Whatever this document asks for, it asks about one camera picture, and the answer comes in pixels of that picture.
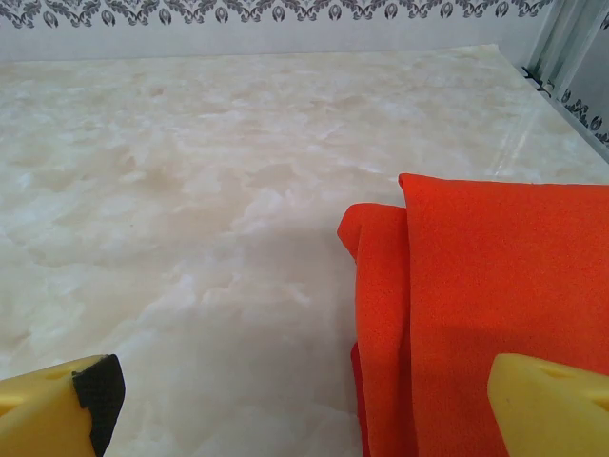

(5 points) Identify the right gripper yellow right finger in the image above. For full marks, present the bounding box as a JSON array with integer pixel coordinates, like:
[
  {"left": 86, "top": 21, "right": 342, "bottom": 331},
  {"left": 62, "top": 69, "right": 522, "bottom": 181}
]
[{"left": 487, "top": 352, "right": 609, "bottom": 457}]

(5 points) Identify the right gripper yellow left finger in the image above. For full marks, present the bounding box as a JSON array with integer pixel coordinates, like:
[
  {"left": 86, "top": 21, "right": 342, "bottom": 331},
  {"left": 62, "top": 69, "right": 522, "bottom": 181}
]
[{"left": 0, "top": 354, "right": 128, "bottom": 457}]

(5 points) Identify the folded orange t-shirt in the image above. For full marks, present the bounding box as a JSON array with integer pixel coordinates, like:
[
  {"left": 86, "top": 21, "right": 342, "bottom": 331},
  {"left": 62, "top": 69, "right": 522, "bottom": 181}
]
[{"left": 336, "top": 172, "right": 609, "bottom": 457}]

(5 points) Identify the black corner bracket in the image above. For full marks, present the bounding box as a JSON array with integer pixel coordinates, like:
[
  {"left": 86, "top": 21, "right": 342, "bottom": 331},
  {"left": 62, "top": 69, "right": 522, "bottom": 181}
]
[{"left": 521, "top": 68, "right": 557, "bottom": 99}]

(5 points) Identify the aluminium corner post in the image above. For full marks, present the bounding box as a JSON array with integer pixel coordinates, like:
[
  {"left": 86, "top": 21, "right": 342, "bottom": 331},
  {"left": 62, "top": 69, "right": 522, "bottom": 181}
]
[{"left": 521, "top": 0, "right": 609, "bottom": 96}]

